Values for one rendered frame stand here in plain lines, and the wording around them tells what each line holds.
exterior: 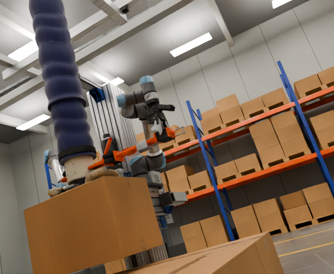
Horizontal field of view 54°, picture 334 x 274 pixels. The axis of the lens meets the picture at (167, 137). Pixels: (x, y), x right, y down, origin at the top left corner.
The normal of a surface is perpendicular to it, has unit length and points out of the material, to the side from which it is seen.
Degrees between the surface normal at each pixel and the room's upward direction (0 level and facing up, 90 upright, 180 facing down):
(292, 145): 90
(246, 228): 90
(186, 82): 90
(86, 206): 90
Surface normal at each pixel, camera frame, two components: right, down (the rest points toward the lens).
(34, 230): -0.47, -0.13
